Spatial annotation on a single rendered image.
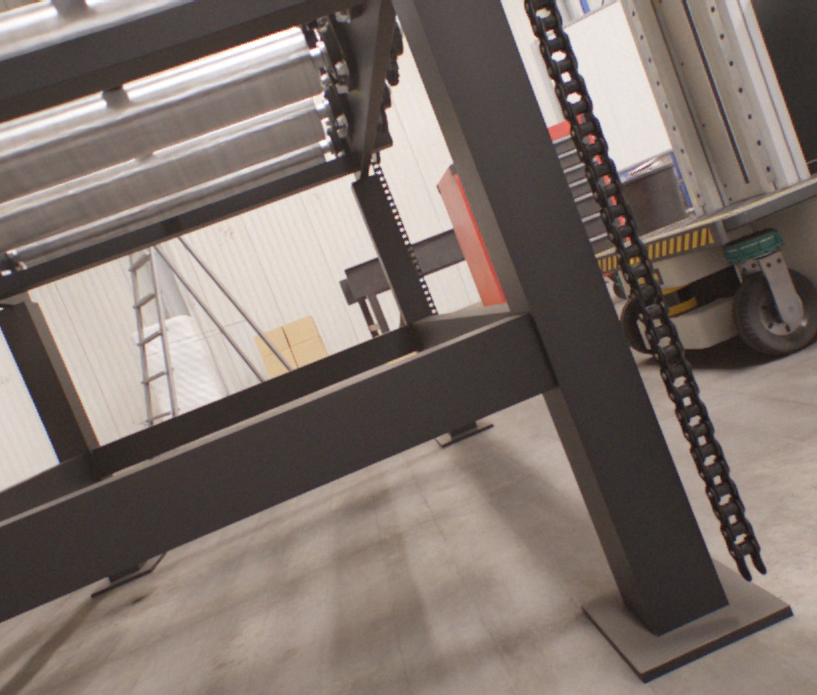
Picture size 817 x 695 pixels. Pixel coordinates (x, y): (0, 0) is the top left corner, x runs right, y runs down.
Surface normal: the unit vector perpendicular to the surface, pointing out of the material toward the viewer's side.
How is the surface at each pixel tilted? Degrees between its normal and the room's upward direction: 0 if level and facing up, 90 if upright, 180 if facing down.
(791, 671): 0
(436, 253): 90
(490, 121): 90
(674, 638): 0
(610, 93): 90
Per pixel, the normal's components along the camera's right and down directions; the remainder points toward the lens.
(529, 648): -0.36, -0.93
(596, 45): -0.28, 0.17
